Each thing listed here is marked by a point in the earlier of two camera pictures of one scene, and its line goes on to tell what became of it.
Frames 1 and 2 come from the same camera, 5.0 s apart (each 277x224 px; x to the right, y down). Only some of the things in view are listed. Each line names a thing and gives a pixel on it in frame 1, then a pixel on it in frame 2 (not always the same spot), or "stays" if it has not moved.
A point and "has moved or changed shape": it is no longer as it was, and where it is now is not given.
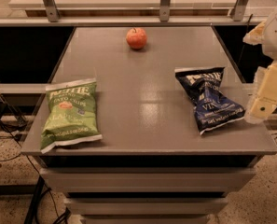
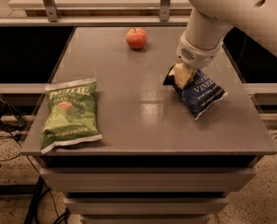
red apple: [136, 37] stays
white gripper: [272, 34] -> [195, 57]
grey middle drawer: [142, 205] stays
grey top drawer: [145, 179] stays
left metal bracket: [52, 12] stays
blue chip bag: [213, 109] has moved or changed shape
